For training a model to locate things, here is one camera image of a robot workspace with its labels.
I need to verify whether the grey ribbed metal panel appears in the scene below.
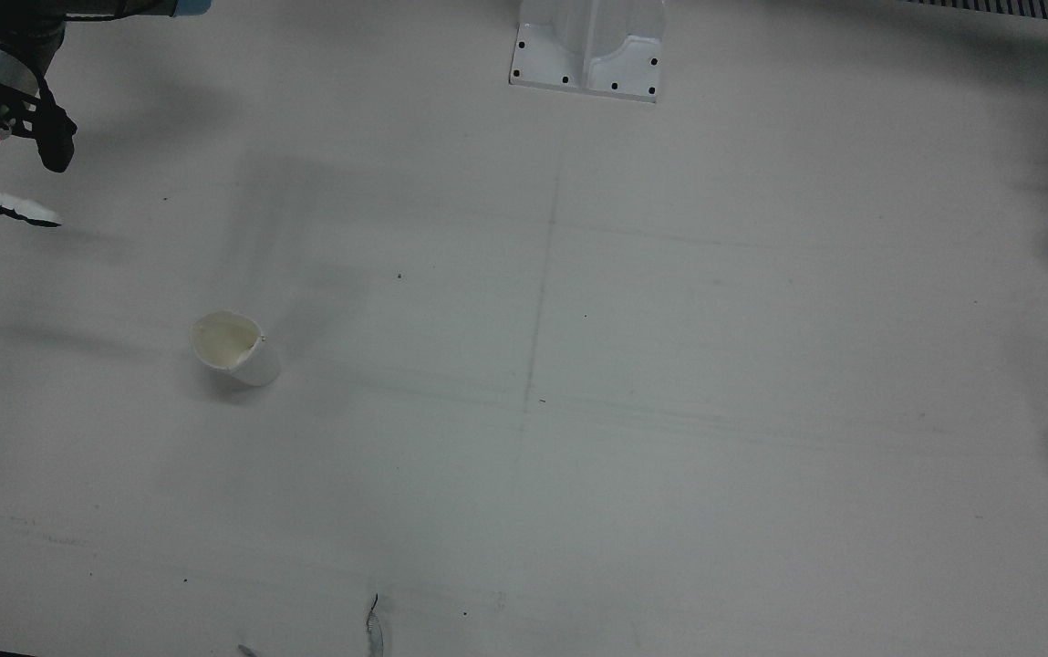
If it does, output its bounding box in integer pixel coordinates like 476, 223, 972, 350
893, 0, 1048, 21

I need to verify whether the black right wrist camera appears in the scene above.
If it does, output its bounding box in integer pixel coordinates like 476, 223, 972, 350
4, 80, 78, 174

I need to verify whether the white paper cup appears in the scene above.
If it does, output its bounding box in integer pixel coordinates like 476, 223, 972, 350
190, 310, 282, 388

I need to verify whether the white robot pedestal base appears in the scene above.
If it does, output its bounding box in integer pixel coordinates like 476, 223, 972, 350
509, 0, 668, 104

